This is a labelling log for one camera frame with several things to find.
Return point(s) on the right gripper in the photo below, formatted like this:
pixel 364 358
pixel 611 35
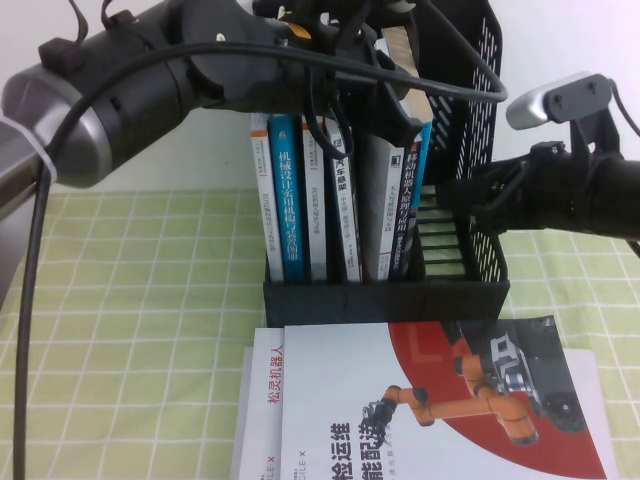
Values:
pixel 550 195

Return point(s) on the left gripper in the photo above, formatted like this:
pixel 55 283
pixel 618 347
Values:
pixel 340 35

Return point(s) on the blue and grey brand book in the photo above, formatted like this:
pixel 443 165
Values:
pixel 397 47

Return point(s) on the brochure with orange robot arm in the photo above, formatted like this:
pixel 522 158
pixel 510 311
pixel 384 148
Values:
pixel 350 380

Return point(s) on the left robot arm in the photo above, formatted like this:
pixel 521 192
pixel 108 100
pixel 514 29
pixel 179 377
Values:
pixel 150 100

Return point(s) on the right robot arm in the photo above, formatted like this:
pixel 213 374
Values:
pixel 617 200

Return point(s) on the black spine mobile robot book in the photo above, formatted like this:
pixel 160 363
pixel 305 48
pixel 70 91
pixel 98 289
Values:
pixel 407 200

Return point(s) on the white spine book black square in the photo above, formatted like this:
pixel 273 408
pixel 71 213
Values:
pixel 392 210

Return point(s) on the black plastic book holder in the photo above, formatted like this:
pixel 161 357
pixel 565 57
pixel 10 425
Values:
pixel 465 295

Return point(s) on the dark teal book white spine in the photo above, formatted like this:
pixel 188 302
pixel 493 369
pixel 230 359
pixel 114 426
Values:
pixel 345 210

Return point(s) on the thick white book orange band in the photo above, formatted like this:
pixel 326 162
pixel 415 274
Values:
pixel 316 200

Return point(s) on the blue spine mechanical design book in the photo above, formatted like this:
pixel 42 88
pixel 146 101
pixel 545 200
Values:
pixel 289 200

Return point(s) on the thin white book orange band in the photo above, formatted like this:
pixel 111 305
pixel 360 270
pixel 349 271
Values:
pixel 265 200

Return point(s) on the white brochure red title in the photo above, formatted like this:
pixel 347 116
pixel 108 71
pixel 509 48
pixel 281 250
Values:
pixel 265 390

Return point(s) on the green checked tablecloth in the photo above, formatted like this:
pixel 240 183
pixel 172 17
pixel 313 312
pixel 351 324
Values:
pixel 125 325

